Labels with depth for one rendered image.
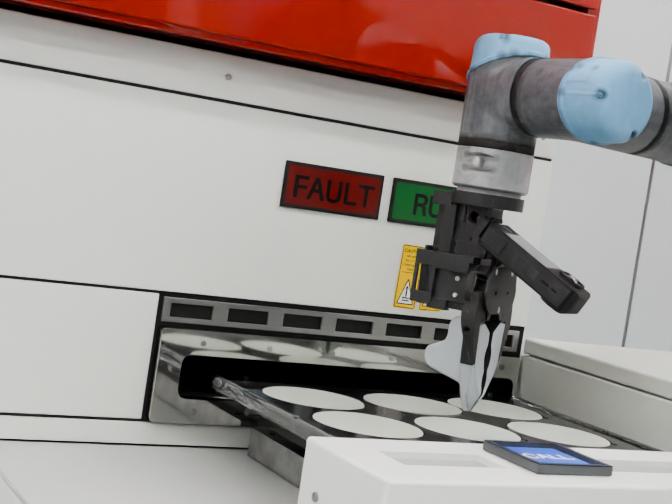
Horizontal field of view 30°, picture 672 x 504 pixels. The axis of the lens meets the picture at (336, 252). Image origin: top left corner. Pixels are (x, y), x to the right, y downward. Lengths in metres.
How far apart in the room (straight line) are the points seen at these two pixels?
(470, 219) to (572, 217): 2.17
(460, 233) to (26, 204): 0.42
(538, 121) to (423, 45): 0.20
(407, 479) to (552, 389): 0.77
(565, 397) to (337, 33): 0.47
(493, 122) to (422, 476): 0.59
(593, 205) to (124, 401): 2.33
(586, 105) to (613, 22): 2.35
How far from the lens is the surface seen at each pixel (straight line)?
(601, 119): 1.12
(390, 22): 1.29
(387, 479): 0.66
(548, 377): 1.43
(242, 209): 1.28
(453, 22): 1.33
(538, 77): 1.17
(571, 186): 3.39
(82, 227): 1.22
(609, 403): 1.35
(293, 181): 1.30
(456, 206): 1.23
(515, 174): 1.21
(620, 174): 3.50
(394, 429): 1.13
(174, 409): 1.27
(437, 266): 1.22
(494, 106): 1.20
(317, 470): 0.72
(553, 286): 1.18
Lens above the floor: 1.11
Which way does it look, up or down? 3 degrees down
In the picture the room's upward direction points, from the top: 9 degrees clockwise
